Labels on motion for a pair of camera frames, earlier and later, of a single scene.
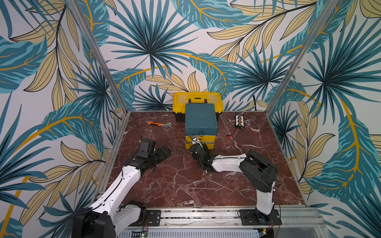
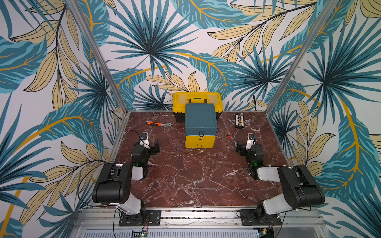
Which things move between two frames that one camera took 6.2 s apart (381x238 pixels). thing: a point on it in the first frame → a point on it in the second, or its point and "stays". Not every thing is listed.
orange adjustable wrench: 165,125 stays
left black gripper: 162,156 → 152,149
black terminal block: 239,120 stays
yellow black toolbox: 180,99 stays
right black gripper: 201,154 → 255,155
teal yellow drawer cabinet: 200,120 stays
